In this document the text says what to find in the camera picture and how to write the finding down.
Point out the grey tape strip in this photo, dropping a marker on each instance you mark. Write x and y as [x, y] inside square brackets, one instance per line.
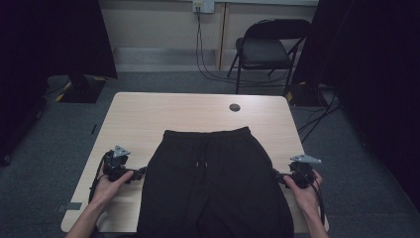
[71, 206]

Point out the round grey table grommet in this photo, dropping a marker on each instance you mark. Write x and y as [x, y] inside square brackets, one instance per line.
[234, 107]

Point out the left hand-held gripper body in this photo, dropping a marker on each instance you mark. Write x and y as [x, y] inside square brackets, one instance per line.
[115, 167]

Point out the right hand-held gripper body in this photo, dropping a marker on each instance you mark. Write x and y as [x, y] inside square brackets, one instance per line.
[302, 173]

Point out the white wall socket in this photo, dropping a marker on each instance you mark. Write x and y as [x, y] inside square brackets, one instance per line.
[203, 6]

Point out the tall black curtain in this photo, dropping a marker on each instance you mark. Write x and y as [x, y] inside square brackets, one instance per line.
[373, 66]

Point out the light wooden wall batten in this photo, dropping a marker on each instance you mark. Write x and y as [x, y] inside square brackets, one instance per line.
[222, 36]

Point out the black folding chair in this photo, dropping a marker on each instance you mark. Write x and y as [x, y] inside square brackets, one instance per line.
[264, 49]

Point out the black stand base yellow tape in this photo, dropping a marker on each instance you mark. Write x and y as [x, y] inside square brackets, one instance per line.
[84, 91]

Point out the dark stand base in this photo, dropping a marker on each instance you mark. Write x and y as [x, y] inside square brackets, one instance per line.
[303, 95]

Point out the wide black curtain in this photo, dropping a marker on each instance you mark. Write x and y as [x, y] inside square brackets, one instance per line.
[39, 49]

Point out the person's left hand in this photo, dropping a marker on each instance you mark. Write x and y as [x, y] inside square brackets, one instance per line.
[109, 190]

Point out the person's right hand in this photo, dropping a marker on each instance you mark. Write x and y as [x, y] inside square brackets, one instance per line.
[305, 198]

